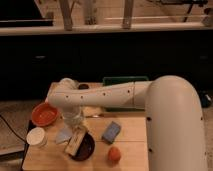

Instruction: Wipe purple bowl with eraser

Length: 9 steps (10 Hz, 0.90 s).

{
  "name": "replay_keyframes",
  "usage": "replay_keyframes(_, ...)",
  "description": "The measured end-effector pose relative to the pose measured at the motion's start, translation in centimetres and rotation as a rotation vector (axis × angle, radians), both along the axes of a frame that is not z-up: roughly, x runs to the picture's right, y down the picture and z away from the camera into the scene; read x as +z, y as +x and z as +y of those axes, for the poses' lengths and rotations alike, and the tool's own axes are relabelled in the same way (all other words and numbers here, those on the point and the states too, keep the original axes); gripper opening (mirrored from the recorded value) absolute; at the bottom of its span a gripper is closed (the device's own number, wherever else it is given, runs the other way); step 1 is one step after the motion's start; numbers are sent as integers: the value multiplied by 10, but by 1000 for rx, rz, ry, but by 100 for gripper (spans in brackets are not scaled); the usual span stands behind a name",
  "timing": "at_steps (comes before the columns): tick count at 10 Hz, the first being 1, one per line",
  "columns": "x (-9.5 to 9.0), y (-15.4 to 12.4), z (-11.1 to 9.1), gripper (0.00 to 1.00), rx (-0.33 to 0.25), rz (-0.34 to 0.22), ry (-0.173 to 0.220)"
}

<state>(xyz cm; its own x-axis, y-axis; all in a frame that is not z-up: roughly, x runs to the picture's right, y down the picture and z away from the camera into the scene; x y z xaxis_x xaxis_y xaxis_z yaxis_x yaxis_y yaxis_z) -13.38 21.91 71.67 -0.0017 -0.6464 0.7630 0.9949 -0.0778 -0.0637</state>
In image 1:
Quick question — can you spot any whiteboard eraser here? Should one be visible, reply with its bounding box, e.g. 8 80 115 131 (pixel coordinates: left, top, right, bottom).
65 127 86 156

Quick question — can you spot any black cable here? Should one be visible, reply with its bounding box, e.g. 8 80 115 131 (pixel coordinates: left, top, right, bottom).
0 114 28 171

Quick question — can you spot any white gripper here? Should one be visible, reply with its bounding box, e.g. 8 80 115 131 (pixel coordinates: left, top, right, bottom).
61 107 84 127

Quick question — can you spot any blue sponge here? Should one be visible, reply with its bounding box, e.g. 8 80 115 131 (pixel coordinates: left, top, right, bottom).
102 121 121 144

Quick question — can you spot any light blue cloth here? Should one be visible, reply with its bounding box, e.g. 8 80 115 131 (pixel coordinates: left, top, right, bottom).
55 126 72 144

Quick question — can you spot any orange fruit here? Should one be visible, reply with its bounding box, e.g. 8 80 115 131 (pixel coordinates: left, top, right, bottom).
107 146 121 163

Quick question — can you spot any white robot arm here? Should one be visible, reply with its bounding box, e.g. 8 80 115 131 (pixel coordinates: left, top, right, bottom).
47 75 208 171

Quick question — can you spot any dark purple bowl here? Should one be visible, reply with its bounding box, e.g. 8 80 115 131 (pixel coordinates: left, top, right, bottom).
70 133 95 161

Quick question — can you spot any green tray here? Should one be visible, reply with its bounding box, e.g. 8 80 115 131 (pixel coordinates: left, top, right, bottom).
102 76 149 112

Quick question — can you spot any white cup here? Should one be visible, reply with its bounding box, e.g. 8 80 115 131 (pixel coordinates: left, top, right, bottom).
26 127 47 147

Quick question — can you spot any orange bowl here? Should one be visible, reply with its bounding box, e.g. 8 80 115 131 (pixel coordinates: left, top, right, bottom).
31 102 58 127

